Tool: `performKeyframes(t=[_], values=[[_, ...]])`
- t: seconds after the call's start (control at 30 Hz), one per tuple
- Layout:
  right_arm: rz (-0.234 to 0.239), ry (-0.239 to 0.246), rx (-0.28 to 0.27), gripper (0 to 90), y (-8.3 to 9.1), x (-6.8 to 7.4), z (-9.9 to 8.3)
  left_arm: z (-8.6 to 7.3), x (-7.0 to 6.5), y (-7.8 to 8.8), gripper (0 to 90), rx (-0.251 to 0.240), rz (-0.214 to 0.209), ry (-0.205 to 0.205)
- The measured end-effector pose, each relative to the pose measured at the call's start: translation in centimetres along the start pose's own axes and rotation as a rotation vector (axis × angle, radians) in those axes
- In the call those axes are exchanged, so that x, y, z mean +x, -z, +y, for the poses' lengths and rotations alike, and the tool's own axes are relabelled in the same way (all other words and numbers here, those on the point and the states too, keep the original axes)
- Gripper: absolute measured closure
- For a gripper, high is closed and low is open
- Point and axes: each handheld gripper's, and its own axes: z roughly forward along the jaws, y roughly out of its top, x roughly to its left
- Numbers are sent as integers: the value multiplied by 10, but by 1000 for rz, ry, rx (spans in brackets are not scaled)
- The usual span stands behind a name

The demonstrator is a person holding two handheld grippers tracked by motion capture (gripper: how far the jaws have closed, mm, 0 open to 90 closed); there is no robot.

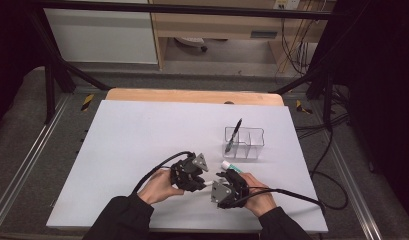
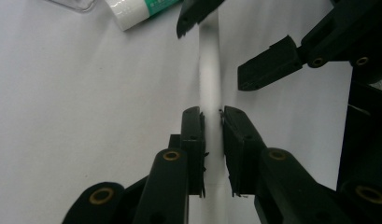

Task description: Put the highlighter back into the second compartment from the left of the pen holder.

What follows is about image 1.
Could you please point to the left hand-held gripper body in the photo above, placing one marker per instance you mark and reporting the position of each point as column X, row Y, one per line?
column 185, row 168

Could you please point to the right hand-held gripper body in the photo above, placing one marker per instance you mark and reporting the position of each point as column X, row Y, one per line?
column 227, row 193

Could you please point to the white tube with teal cap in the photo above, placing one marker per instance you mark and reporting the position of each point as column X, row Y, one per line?
column 232, row 166

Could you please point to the clear plastic pen organizer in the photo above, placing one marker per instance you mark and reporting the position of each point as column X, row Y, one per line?
column 247, row 143

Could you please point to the black pen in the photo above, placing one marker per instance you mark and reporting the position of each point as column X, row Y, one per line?
column 233, row 135

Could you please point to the person's right hand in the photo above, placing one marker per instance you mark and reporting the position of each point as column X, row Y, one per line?
column 258, row 196

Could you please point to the person's left hand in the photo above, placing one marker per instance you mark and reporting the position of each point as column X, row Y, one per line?
column 158, row 188

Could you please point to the light wooden board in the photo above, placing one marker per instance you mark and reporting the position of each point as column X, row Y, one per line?
column 192, row 96

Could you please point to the yellow black tape marker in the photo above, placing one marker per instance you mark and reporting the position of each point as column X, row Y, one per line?
column 87, row 102
column 302, row 107

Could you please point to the white chair base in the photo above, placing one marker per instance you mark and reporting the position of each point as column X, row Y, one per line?
column 192, row 41

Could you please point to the light wooden desk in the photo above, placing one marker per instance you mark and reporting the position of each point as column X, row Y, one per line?
column 218, row 23

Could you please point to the white cabinet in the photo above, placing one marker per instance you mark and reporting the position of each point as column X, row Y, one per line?
column 98, row 36

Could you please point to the black curtain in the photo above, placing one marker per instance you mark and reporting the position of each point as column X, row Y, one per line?
column 378, row 83
column 8, row 50

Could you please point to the aluminium rail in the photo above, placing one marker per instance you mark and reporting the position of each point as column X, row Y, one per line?
column 352, row 186
column 28, row 156

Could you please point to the black metal frame stand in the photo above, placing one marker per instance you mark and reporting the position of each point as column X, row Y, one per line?
column 53, row 76
column 325, row 83

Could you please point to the black metal frame bar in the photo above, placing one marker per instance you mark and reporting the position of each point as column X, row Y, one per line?
column 178, row 9

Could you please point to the wall power outlet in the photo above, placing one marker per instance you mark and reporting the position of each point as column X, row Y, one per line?
column 287, row 4

